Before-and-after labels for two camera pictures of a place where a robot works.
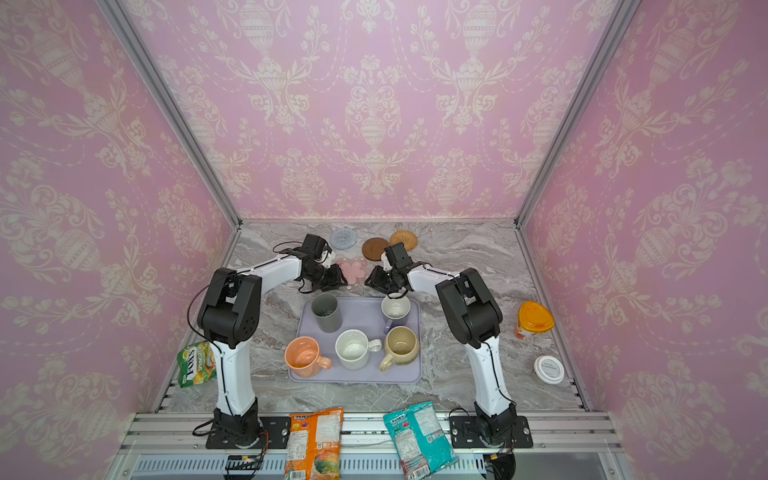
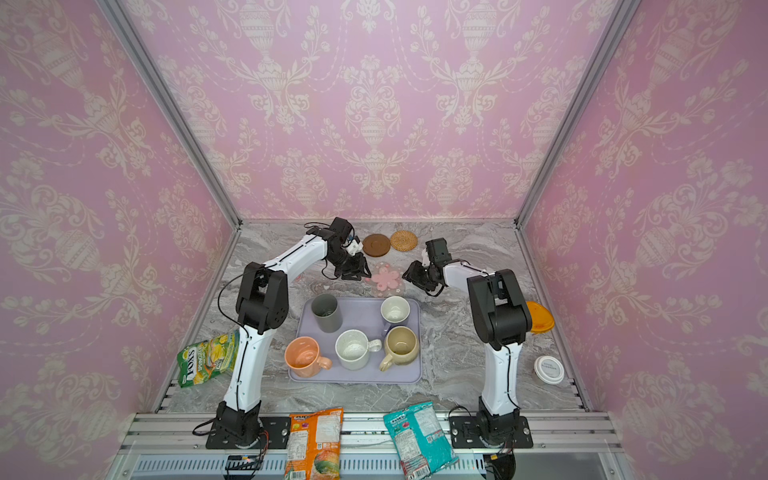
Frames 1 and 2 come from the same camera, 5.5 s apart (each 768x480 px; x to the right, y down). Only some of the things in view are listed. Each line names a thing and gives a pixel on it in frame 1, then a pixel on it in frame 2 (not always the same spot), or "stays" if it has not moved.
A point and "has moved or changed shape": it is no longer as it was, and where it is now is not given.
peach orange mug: (302, 356) stays
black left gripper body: (323, 278) → (347, 265)
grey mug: (326, 309) stays
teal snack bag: (422, 447) stays
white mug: (353, 348) stays
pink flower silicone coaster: (355, 270) has moved or changed shape
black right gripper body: (383, 280) → (422, 276)
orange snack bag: (313, 450) stays
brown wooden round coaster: (373, 248) stays
